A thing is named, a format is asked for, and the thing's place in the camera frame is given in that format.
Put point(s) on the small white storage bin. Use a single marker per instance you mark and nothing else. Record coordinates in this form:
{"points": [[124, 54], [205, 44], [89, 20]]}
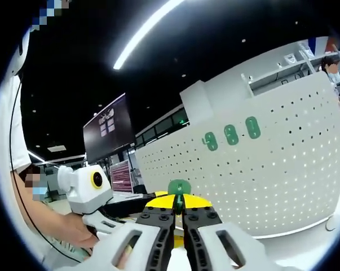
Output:
{"points": [[290, 58]]}

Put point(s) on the open laptop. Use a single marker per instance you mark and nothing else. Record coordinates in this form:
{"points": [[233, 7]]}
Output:
{"points": [[120, 176]]}

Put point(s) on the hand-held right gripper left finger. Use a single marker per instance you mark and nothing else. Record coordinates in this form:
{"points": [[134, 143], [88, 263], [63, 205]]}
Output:
{"points": [[102, 258]]}

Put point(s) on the ceiling light strip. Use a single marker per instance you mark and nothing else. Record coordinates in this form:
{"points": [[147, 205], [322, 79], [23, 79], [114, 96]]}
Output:
{"points": [[118, 64]]}

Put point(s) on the white metal shelving rack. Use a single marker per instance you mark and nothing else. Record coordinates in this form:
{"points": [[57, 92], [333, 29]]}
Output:
{"points": [[246, 83]]}

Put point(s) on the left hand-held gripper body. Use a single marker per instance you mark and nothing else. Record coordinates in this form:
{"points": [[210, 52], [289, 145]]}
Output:
{"points": [[82, 192]]}

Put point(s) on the person's left hand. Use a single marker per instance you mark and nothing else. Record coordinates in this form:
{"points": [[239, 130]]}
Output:
{"points": [[74, 228]]}

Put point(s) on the green hook assembly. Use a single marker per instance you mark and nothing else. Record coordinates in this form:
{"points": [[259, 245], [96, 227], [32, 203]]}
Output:
{"points": [[231, 135], [252, 127], [211, 140], [174, 186]]}

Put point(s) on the person's right hand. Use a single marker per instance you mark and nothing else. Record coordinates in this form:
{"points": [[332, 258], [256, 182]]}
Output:
{"points": [[124, 258]]}

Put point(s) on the white perforated mounting plate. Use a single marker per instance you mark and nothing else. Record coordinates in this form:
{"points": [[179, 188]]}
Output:
{"points": [[271, 175]]}

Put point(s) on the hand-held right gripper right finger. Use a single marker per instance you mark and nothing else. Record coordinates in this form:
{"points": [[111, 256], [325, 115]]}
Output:
{"points": [[251, 254]]}

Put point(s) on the large dark wall screen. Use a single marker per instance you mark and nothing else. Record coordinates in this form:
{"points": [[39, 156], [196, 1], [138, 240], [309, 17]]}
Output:
{"points": [[107, 132]]}

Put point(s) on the ceiling air vent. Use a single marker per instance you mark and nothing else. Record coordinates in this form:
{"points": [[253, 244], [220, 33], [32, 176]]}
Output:
{"points": [[56, 148]]}

